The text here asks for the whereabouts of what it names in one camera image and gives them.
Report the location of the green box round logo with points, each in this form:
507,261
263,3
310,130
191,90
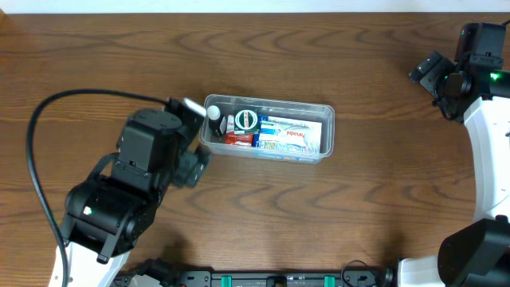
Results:
246,121

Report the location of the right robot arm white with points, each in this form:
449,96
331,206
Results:
473,90

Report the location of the red medicine sachet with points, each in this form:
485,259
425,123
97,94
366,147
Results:
232,138

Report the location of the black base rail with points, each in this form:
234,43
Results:
157,273

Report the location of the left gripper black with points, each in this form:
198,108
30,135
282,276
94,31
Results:
191,168

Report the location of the small dark bottle white cap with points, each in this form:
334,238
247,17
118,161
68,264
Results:
217,122

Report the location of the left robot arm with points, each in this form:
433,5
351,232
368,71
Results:
106,214

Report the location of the clear plastic container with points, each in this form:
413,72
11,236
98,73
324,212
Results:
321,113

